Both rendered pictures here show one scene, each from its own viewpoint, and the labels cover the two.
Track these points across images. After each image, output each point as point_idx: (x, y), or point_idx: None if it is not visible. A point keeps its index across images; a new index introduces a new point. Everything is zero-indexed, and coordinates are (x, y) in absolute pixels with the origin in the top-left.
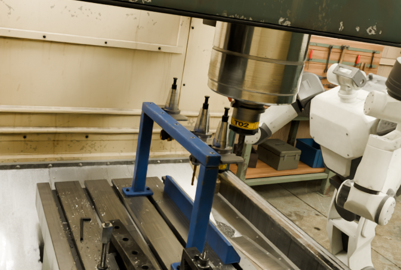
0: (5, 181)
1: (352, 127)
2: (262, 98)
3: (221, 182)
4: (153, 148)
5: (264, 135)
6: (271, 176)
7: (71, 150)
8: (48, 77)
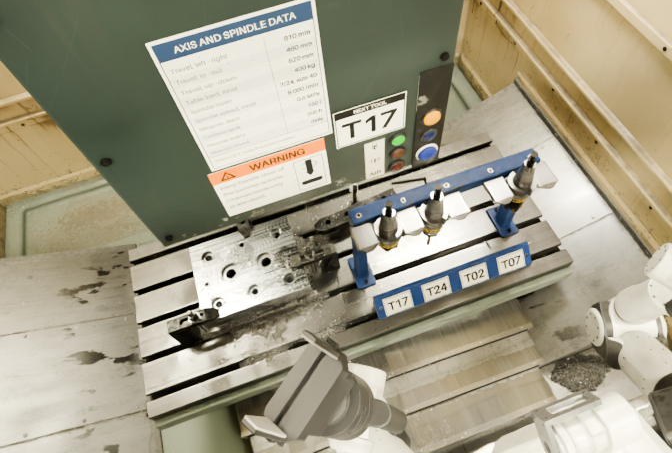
0: (515, 112)
1: (497, 444)
2: None
3: None
4: (653, 232)
5: (603, 352)
6: None
7: (579, 140)
8: (593, 45)
